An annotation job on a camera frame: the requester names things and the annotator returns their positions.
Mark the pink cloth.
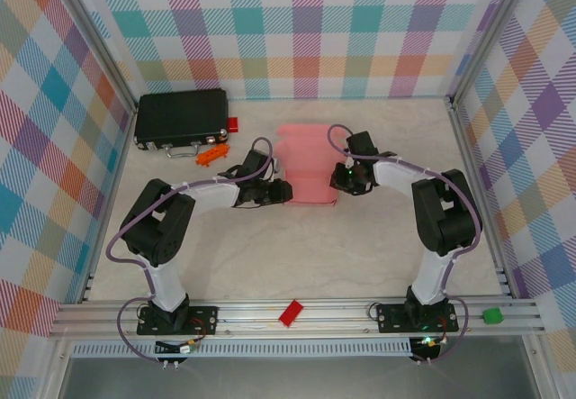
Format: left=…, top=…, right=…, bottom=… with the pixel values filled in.
left=274, top=122, right=339, bottom=206

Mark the aluminium frame cross rail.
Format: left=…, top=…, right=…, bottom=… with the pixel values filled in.
left=48, top=297, right=545, bottom=340

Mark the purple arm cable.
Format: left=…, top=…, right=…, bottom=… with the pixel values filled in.
left=327, top=123, right=469, bottom=367
left=106, top=136, right=275, bottom=367

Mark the grey metal shelf panel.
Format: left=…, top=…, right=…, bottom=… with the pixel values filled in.
left=58, top=356, right=541, bottom=399

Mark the black carrying case with handle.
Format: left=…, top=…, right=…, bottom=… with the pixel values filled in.
left=133, top=88, right=230, bottom=159

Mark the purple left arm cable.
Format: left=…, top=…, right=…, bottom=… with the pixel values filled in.
left=106, top=136, right=275, bottom=367

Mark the small white wire connector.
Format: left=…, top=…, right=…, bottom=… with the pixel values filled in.
left=155, top=339, right=202, bottom=356

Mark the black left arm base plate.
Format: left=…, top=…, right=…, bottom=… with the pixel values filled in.
left=136, top=304, right=220, bottom=336

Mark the aluminium frame post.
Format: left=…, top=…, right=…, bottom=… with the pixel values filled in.
left=447, top=0, right=539, bottom=105
left=52, top=0, right=139, bottom=113

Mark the flat red rectangular block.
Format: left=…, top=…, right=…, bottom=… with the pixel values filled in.
left=277, top=299, right=304, bottom=328

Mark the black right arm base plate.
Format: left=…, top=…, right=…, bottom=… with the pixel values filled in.
left=375, top=302, right=460, bottom=333

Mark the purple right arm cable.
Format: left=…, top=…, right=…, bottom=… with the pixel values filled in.
left=327, top=123, right=469, bottom=367

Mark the small circuit board with LED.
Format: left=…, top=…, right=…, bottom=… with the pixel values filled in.
left=411, top=334, right=449, bottom=360

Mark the aluminium frame side rail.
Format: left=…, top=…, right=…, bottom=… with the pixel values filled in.
left=78, top=104, right=139, bottom=304
left=445, top=95, right=517, bottom=300

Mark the orange plastic toy part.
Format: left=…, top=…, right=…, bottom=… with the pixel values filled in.
left=194, top=143, right=231, bottom=168

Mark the grey slotted cable duct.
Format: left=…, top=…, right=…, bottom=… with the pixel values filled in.
left=71, top=338, right=413, bottom=358

